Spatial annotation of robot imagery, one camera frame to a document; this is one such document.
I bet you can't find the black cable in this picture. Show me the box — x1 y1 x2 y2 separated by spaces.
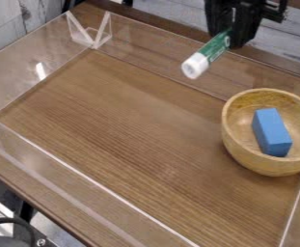
0 217 37 247

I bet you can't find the green and white marker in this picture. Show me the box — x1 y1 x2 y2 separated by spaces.
181 28 233 79

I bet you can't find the brown wooden bowl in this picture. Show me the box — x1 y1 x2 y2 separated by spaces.
221 88 300 177

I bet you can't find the blue rectangular block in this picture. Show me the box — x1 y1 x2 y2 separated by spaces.
251 108 293 157

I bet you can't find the black metal table frame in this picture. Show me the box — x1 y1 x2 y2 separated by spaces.
0 181 59 247

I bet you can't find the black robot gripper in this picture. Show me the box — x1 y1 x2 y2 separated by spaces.
206 0 289 48

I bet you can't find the clear acrylic corner bracket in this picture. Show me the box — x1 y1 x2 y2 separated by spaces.
66 12 113 49

